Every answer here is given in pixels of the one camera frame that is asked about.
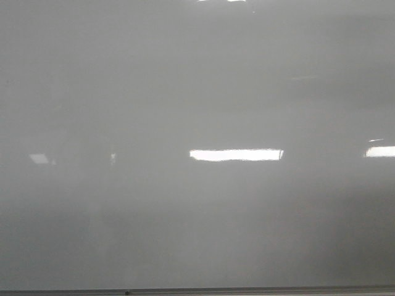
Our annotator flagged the white whiteboard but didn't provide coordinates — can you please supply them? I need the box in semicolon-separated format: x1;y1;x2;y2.
1;1;394;290

